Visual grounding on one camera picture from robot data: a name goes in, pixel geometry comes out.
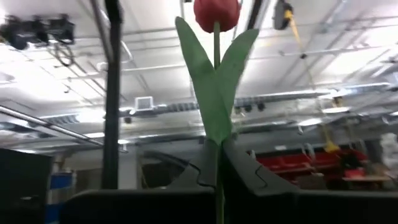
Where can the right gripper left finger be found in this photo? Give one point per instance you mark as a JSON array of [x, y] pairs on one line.
[[155, 205]]

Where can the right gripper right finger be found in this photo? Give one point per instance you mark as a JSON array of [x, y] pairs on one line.
[[280, 208]]

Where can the red artificial tulip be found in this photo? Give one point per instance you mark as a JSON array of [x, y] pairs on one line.
[[214, 93]]

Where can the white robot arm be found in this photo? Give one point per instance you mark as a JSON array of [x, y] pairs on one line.
[[390, 149]]

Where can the red storage bins shelf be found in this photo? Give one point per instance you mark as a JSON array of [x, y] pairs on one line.
[[280, 161]]

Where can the blue plastic bin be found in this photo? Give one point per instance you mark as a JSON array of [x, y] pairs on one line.
[[62, 182]]

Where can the large black display panel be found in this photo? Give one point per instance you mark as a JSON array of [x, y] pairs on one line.
[[25, 186]]

